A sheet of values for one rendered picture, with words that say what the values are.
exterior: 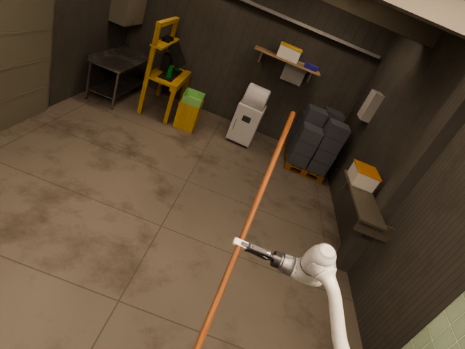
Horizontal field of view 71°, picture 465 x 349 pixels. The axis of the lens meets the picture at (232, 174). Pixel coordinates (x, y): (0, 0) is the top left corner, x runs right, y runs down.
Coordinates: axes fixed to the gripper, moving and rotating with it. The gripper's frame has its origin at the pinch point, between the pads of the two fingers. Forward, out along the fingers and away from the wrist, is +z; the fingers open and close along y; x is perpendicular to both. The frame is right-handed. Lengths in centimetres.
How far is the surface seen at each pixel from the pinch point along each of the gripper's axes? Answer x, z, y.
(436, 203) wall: 154, -193, 153
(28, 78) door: 153, 350, 283
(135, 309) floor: -60, 52, 199
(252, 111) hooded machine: 338, 38, 413
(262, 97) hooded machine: 368, 30, 398
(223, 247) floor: 43, -7, 281
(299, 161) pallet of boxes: 296, -92, 448
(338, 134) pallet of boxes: 350, -135, 384
